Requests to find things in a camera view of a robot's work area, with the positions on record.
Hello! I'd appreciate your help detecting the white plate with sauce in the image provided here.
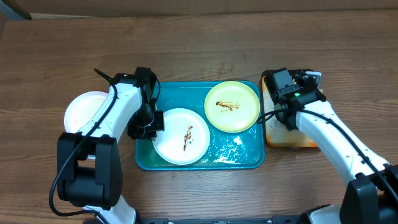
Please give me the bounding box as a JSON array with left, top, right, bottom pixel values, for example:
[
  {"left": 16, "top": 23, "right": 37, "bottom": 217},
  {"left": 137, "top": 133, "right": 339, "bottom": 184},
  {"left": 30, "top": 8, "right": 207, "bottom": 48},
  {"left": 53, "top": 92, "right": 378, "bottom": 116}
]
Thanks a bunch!
[{"left": 153, "top": 108, "right": 210, "bottom": 166}]

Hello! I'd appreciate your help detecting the pale pink plate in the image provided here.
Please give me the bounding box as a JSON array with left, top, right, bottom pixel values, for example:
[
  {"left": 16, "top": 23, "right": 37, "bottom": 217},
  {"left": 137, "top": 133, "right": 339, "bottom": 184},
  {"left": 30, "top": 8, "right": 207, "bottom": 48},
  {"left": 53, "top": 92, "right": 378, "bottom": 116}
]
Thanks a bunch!
[{"left": 63, "top": 91, "right": 108, "bottom": 133}]

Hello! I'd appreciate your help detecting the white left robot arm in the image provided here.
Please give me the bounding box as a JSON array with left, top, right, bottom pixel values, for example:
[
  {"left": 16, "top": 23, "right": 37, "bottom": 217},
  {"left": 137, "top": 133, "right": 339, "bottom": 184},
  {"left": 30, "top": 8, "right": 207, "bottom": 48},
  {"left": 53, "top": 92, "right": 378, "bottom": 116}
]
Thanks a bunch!
[{"left": 49, "top": 67, "right": 164, "bottom": 223}]

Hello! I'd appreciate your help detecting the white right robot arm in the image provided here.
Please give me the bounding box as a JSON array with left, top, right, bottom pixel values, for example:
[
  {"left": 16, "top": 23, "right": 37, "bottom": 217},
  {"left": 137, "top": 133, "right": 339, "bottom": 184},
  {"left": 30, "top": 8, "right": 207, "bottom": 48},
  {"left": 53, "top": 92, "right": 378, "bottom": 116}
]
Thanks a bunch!
[{"left": 274, "top": 69, "right": 397, "bottom": 223}]

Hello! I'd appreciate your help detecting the black soapy water tray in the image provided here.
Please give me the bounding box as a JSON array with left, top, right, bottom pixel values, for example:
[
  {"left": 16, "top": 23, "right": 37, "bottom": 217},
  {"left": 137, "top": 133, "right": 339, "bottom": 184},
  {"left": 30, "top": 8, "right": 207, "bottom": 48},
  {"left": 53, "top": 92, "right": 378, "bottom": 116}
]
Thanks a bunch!
[{"left": 261, "top": 70, "right": 317, "bottom": 148}]

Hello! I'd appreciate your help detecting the teal plastic tray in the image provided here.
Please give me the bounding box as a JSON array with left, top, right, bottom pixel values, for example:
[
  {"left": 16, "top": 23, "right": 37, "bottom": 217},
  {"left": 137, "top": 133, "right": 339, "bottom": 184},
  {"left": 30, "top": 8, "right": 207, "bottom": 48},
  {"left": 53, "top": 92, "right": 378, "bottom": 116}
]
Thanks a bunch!
[{"left": 136, "top": 81, "right": 265, "bottom": 170}]

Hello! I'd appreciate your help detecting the yellow plate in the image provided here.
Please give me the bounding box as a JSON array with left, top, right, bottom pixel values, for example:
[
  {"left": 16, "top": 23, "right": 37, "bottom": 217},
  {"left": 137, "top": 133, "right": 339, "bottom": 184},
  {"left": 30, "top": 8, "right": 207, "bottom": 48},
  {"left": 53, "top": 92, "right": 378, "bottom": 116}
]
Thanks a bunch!
[{"left": 204, "top": 81, "right": 261, "bottom": 133}]

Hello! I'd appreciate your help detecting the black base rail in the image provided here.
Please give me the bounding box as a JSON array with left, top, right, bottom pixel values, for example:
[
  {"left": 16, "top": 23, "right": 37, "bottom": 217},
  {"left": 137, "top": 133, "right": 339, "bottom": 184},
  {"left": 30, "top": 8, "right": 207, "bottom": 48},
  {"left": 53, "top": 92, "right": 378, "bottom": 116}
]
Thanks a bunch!
[{"left": 136, "top": 215, "right": 308, "bottom": 224}]

